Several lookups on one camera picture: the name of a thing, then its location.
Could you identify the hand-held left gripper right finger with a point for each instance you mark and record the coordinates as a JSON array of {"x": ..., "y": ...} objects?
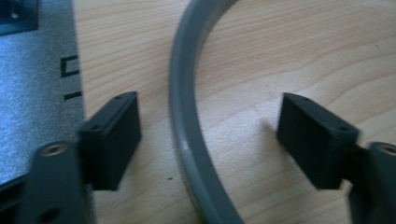
[{"x": 314, "y": 140}]

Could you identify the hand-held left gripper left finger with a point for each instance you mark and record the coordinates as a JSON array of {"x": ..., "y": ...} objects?
[{"x": 112, "y": 143}]

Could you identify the grey carpet mat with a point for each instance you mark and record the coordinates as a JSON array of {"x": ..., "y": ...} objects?
[{"x": 34, "y": 102}]

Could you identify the black stand with base plate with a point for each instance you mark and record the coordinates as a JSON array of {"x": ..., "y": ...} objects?
[{"x": 17, "y": 14}]

